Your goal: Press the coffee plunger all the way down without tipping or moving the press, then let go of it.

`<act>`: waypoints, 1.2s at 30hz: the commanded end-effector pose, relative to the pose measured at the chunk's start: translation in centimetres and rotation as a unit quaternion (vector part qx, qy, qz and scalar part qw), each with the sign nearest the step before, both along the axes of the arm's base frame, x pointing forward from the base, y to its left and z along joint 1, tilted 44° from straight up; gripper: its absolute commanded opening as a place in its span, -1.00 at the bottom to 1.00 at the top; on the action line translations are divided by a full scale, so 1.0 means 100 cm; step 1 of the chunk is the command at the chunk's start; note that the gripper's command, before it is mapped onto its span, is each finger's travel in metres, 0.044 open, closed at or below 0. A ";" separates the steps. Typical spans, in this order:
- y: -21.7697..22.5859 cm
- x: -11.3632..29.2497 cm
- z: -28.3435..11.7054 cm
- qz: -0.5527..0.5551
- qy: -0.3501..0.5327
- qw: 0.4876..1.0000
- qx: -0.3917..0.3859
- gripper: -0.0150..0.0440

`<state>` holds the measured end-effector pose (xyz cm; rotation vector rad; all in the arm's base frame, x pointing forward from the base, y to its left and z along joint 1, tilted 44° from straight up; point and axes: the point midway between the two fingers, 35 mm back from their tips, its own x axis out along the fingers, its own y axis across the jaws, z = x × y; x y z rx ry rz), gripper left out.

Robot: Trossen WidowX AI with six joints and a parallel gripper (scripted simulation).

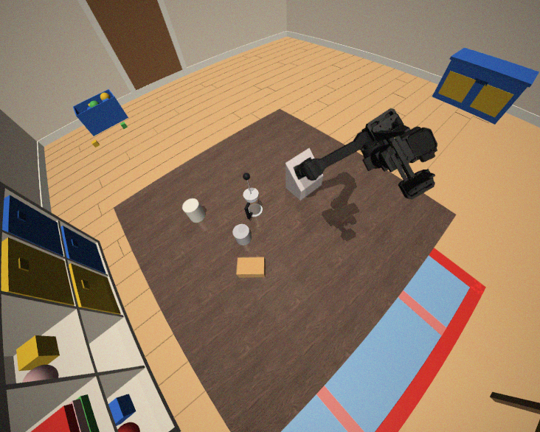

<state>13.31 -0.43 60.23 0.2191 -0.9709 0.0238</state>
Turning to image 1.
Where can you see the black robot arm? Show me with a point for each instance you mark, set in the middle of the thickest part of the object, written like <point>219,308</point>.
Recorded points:
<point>421,142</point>

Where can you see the tan rectangular block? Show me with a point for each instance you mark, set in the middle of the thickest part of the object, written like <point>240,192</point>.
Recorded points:
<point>251,267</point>

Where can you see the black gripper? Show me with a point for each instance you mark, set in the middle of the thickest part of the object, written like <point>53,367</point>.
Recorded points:
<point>397,154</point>

